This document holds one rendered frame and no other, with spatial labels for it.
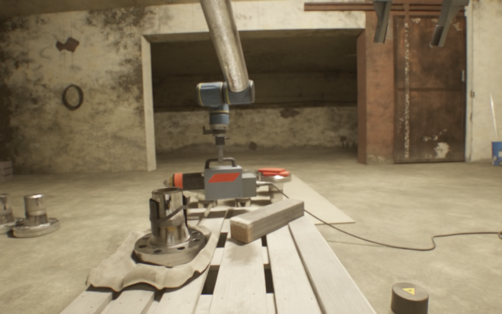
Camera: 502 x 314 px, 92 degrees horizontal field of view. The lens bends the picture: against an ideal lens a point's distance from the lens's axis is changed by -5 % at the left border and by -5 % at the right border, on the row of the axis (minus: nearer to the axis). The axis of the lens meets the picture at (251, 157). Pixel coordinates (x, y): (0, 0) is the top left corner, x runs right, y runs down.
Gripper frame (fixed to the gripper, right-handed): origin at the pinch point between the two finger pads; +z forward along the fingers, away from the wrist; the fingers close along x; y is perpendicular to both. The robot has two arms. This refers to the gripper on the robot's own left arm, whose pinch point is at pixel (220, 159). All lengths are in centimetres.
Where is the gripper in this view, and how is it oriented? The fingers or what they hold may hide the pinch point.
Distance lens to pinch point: 145.8
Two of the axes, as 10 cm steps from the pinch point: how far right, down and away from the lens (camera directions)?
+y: 9.8, -0.4, 1.7
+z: 0.3, 10.0, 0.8
